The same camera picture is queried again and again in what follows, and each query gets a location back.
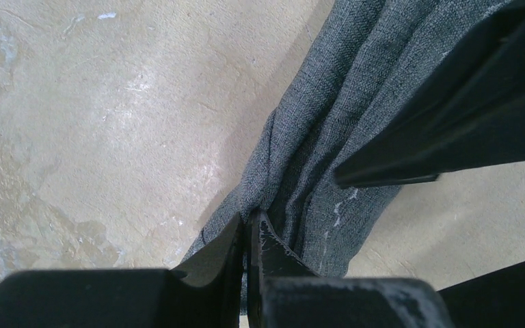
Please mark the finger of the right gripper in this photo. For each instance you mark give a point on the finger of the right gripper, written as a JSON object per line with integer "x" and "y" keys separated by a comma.
{"x": 496, "y": 299}
{"x": 469, "y": 113}

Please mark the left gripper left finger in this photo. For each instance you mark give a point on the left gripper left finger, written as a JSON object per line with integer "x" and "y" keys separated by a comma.
{"x": 202, "y": 291}

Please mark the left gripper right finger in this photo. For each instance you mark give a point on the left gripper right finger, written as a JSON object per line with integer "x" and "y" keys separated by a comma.
{"x": 283, "y": 292}

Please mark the grey cloth napkin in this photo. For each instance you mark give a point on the grey cloth napkin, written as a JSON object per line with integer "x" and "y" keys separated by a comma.
{"x": 365, "y": 64}

